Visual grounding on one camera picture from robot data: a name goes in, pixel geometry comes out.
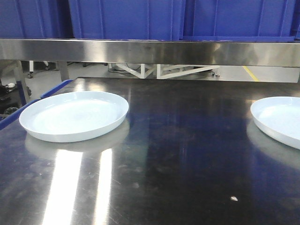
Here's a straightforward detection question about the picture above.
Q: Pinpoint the pale blue plate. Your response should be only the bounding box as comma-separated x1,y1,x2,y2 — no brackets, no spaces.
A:
19,91,129,143
250,97,300,149

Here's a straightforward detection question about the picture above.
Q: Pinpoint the middle blue plastic bin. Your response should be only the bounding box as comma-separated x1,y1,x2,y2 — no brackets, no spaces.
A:
69,0,186,41

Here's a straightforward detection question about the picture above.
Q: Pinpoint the blue plastic bin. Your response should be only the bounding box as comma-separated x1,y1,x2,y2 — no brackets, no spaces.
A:
0,0,73,39
182,0,296,42
69,0,186,41

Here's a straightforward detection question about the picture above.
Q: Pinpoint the right blue plastic bin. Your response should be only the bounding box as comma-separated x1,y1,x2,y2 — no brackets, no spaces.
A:
182,0,296,42

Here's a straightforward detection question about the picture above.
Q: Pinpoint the blue side crate rim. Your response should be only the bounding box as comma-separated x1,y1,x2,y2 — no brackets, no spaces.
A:
0,79,72,130

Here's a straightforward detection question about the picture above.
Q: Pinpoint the steel table leg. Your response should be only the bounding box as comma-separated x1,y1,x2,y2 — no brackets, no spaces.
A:
14,60,30,106

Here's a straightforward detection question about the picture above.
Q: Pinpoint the left blue plastic bin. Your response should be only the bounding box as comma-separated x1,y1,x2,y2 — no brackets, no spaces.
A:
0,0,73,39

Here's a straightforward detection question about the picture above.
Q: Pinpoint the white metal frame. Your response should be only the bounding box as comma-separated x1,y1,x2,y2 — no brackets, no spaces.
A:
108,63,220,79

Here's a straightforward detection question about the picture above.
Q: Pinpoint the stainless steel shelf rail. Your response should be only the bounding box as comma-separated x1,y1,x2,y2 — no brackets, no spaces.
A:
0,39,300,68

